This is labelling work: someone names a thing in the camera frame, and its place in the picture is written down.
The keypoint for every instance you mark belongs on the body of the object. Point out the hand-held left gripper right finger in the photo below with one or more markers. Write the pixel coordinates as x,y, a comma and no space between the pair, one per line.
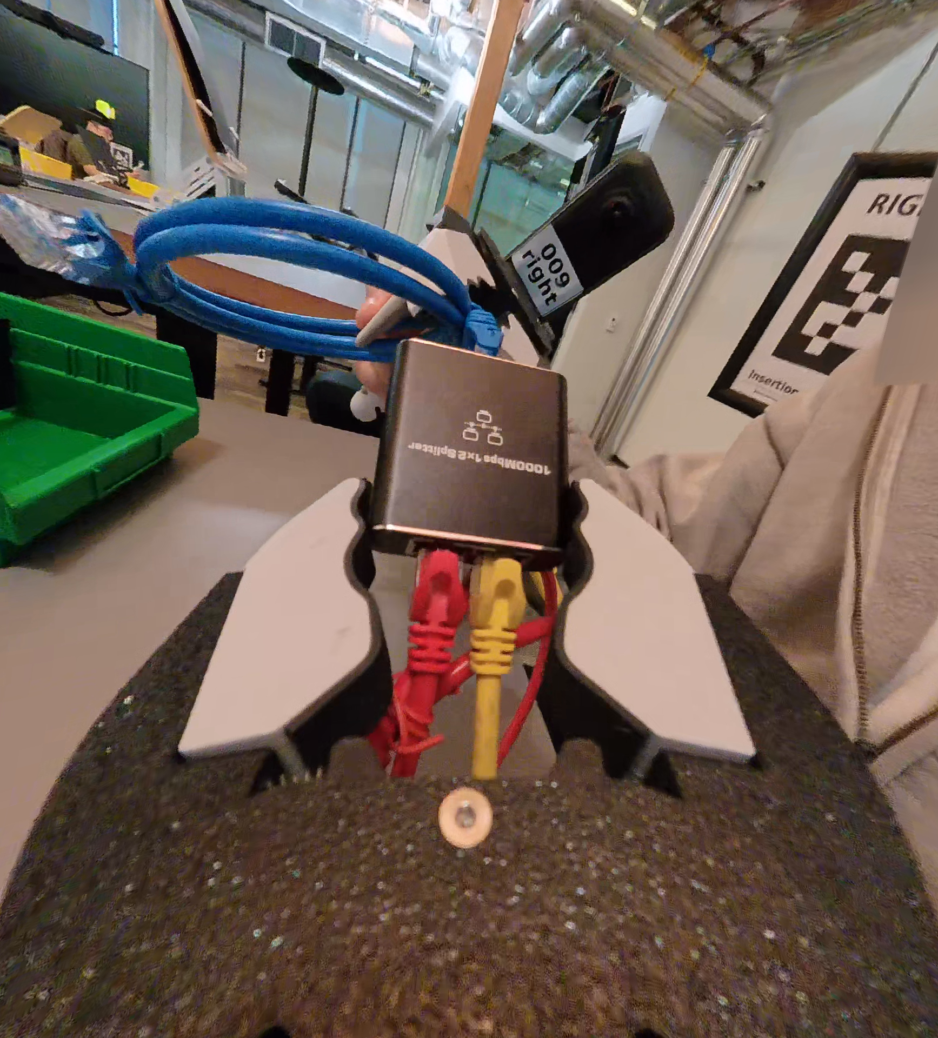
664,649

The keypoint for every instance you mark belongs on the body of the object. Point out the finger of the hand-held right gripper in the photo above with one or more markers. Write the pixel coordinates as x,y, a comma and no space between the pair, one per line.
456,268
396,321

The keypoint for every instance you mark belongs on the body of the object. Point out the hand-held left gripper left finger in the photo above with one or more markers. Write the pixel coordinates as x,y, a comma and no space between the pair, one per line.
274,649

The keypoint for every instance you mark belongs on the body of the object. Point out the black ethernet splitter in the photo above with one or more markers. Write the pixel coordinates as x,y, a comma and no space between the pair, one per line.
469,438

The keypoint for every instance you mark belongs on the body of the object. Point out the green plastic bin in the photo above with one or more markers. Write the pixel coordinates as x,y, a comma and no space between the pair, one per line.
80,438

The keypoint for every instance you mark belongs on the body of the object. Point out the person's right hand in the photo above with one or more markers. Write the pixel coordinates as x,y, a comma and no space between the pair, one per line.
372,398

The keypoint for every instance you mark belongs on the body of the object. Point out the black white marker sheet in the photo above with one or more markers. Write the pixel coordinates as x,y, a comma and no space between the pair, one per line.
834,292

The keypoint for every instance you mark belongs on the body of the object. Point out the yellow plastic bin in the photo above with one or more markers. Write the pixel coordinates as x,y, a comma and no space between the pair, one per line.
39,159

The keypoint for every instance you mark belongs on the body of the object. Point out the black monitor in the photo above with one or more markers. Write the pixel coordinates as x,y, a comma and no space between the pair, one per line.
47,65

